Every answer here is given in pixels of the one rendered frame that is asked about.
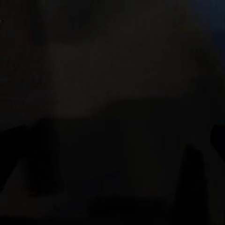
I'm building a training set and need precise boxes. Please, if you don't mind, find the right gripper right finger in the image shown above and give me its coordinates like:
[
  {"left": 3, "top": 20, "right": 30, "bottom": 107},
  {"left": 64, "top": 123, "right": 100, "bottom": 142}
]
[{"left": 210, "top": 124, "right": 225, "bottom": 162}]

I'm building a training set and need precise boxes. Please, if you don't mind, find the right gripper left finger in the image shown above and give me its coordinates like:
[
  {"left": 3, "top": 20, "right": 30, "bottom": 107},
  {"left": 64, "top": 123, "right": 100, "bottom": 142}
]
[{"left": 0, "top": 125, "right": 30, "bottom": 194}]

